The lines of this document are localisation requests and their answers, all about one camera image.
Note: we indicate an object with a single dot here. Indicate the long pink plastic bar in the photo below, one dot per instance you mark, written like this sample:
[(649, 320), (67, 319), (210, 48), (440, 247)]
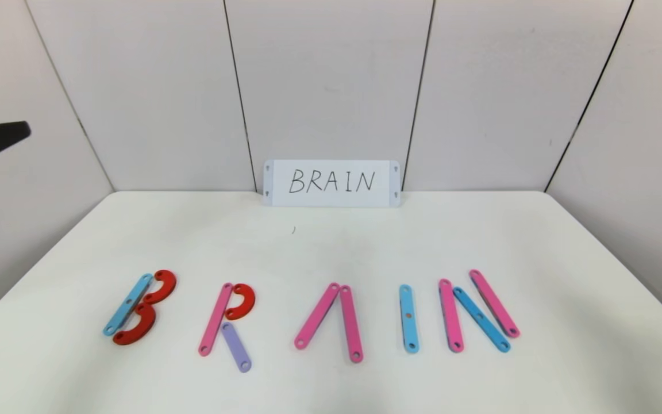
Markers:
[(351, 325), (214, 319), (450, 316), (316, 316)]

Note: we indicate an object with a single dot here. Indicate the small red curved piece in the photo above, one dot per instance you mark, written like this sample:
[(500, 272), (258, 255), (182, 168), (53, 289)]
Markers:
[(246, 305)]

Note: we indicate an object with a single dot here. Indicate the short purple plastic bar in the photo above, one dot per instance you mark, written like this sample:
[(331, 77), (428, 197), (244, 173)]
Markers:
[(236, 348)]

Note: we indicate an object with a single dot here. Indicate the short blue plastic bar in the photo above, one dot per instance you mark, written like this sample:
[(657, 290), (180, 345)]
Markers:
[(480, 319)]

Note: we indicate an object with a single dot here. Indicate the short pink plastic bar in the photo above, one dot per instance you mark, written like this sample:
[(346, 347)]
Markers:
[(495, 303)]

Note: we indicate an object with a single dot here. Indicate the white BRAIN word card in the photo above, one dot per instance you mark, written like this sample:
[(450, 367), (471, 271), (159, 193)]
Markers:
[(331, 198)]

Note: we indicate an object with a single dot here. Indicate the long blue plastic bar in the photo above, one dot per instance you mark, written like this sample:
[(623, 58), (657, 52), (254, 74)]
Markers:
[(124, 310)]

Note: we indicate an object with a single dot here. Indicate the large red curved piece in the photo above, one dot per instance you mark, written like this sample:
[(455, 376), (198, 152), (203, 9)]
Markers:
[(146, 328), (167, 284)]

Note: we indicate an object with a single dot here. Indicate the long blue bar orange dot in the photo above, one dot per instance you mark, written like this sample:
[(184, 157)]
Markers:
[(409, 330)]

